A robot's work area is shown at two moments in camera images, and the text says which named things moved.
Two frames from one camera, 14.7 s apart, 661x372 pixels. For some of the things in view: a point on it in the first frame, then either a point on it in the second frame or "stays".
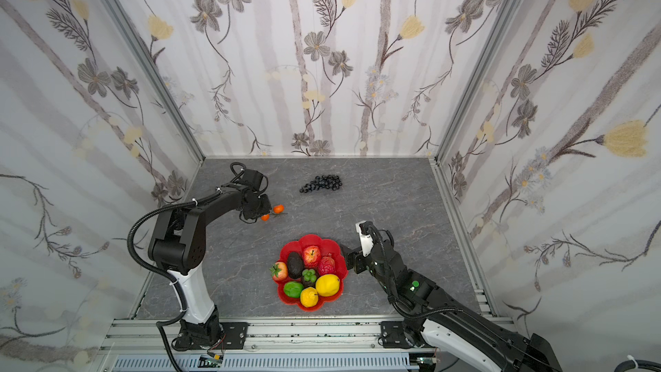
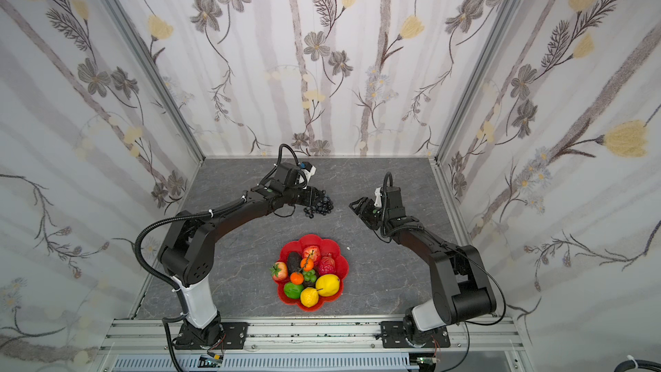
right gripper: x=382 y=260 → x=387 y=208
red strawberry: x=279 y=271 stays
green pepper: x=293 y=288 stays
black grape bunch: x=328 y=182 → x=324 y=206
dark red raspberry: x=327 y=265 stays
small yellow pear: x=309 y=297 stays
